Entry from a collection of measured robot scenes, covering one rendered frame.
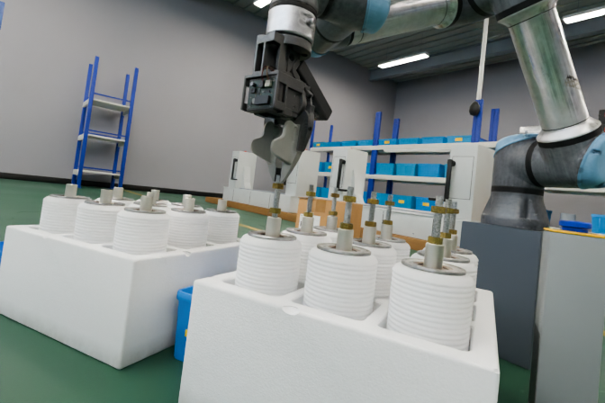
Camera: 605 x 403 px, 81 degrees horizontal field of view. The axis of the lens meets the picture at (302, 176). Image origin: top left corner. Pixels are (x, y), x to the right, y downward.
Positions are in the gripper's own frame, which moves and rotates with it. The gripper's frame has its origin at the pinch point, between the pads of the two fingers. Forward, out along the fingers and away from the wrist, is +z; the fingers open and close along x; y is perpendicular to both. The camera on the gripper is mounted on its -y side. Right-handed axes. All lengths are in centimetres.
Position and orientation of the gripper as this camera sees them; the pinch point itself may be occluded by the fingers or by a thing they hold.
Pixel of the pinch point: (282, 174)
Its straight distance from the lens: 56.0
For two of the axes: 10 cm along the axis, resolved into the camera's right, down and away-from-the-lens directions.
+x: 7.7, 0.7, -6.3
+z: -1.2, 9.9, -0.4
